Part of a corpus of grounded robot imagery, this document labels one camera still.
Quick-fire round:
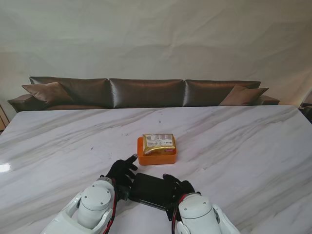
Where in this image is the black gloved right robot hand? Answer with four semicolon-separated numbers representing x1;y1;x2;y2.
162;173;196;200

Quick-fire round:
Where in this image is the gold tissue pack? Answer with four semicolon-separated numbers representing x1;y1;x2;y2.
142;133;176;156

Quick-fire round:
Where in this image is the brown throw pillow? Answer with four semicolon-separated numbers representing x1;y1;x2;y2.
21;81;75;103
218;84;270;106

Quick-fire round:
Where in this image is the brown leather sofa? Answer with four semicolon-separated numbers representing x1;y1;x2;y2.
7;76;280;113

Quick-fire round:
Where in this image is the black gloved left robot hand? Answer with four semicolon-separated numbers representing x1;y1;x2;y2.
106;154;138;189

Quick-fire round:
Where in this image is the white fabric backdrop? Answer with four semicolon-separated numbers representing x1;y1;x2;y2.
0;0;312;114

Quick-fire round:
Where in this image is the red black arm cable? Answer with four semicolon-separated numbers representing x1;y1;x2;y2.
170;198;183;234
103;179;119;234

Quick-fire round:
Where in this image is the wooden furniture piece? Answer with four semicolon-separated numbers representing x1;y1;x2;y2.
0;102;9;134

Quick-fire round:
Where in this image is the orange tissue box cover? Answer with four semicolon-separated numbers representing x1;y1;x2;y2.
136;136;178;166

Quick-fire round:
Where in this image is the dark furniture piece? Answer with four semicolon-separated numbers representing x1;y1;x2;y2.
299;101;312;122

